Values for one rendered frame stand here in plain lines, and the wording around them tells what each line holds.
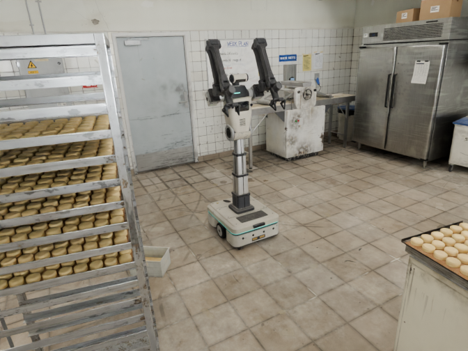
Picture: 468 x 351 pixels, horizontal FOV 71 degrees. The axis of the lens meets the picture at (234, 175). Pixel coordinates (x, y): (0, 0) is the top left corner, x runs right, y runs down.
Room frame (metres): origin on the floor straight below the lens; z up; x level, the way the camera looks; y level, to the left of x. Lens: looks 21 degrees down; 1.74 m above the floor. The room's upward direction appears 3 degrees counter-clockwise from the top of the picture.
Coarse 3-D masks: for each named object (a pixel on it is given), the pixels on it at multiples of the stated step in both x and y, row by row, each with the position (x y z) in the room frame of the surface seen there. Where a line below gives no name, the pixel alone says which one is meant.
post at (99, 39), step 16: (96, 48) 1.08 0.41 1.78; (112, 96) 1.09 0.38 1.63; (112, 112) 1.09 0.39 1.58; (112, 128) 1.09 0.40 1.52; (128, 192) 1.09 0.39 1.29; (128, 208) 1.09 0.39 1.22; (128, 224) 1.08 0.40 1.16; (144, 272) 1.10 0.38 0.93; (144, 288) 1.09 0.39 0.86; (144, 304) 1.09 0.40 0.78
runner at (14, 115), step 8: (88, 104) 1.10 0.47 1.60; (96, 104) 1.10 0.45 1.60; (104, 104) 1.11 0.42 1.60; (0, 112) 1.02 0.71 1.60; (8, 112) 1.03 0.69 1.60; (16, 112) 1.03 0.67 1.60; (24, 112) 1.04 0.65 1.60; (32, 112) 1.05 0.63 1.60; (40, 112) 1.05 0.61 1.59; (48, 112) 1.06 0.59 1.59; (56, 112) 1.07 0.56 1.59; (64, 112) 1.07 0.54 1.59; (72, 112) 1.08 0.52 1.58; (80, 112) 1.09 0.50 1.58; (88, 112) 1.10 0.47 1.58; (96, 112) 1.10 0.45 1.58; (0, 120) 1.02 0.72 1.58
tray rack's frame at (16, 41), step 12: (0, 36) 1.01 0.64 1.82; (12, 36) 1.02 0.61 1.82; (24, 36) 1.03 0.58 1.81; (36, 36) 1.04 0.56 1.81; (48, 36) 1.05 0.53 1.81; (60, 36) 1.06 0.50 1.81; (72, 36) 1.07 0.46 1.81; (84, 36) 1.08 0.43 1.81; (0, 48) 1.40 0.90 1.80; (36, 336) 1.34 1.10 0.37; (144, 336) 1.52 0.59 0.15; (156, 336) 1.52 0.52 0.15; (108, 348) 1.45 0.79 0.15; (120, 348) 1.45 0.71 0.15; (132, 348) 1.44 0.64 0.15
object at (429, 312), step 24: (408, 264) 1.26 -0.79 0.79; (408, 288) 1.23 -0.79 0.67; (432, 288) 1.13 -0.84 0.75; (456, 288) 1.05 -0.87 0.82; (408, 312) 1.21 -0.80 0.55; (432, 312) 1.11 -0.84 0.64; (456, 312) 1.03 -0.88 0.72; (408, 336) 1.19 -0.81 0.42; (432, 336) 1.09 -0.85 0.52; (456, 336) 1.01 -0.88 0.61
